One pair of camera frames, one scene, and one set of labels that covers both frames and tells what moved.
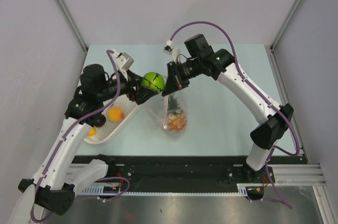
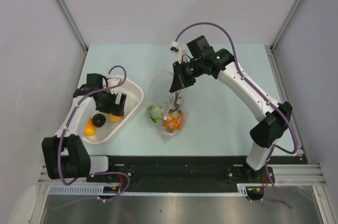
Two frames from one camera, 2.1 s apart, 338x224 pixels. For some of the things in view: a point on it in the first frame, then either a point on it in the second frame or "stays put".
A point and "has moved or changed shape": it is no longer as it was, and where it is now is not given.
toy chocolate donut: (99, 120) stays put
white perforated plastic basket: (110, 129) stays put
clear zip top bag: (170, 112) has moved or changed shape
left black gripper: (139, 94) -> (117, 109)
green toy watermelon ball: (153, 81) -> (156, 113)
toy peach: (115, 113) stays put
